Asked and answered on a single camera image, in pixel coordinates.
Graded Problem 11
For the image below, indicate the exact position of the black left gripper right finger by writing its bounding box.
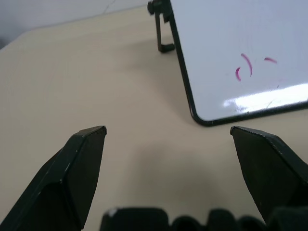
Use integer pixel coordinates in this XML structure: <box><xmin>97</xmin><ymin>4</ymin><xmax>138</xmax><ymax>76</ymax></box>
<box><xmin>230</xmin><ymin>126</ymin><xmax>308</xmax><ymax>224</ymax></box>

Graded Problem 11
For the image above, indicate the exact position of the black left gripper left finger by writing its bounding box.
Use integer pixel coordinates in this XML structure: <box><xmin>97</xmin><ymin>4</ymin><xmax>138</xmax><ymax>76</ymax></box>
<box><xmin>0</xmin><ymin>125</ymin><xmax>108</xmax><ymax>231</ymax></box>

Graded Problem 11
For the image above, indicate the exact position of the black-framed whiteboard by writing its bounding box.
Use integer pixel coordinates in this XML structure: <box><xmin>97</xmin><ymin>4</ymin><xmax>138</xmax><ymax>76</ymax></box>
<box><xmin>166</xmin><ymin>0</ymin><xmax>308</xmax><ymax>128</ymax></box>

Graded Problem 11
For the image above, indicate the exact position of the black clip on whiteboard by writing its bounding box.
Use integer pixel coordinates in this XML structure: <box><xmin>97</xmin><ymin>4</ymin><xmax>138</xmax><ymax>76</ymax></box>
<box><xmin>147</xmin><ymin>0</ymin><xmax>175</xmax><ymax>53</ymax></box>

